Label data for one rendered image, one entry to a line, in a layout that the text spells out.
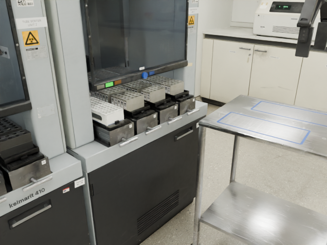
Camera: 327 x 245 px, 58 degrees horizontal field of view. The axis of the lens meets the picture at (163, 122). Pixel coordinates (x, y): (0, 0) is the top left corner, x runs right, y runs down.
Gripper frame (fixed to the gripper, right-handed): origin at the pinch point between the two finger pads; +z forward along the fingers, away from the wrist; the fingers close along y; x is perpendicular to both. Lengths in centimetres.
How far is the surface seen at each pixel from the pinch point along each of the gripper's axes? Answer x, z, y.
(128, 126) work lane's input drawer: 66, 40, -6
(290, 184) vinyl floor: 29, 120, 119
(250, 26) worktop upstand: 157, 27, 281
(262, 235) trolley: 13, 92, 27
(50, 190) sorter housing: 66, 53, -44
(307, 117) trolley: 10, 38, 50
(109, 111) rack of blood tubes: 72, 34, -11
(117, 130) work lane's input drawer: 66, 40, -12
